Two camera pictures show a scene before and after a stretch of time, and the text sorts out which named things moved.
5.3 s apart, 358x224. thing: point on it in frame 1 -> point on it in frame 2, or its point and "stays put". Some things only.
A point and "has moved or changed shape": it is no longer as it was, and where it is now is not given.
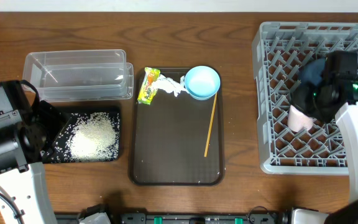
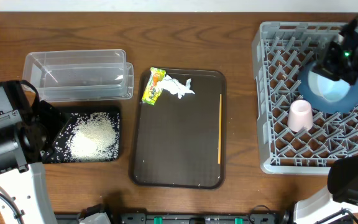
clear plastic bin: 76,76 stays put
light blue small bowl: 201,82 has moved or changed shape
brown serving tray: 169,137 stays put
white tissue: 170,85 has moved or changed shape
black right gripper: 298,101 -> 325,66
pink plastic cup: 296,121 stays put
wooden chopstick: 211,125 -> 219,130
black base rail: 179,218 stays put
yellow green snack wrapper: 150,87 has moved or changed shape
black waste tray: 92,135 stays put
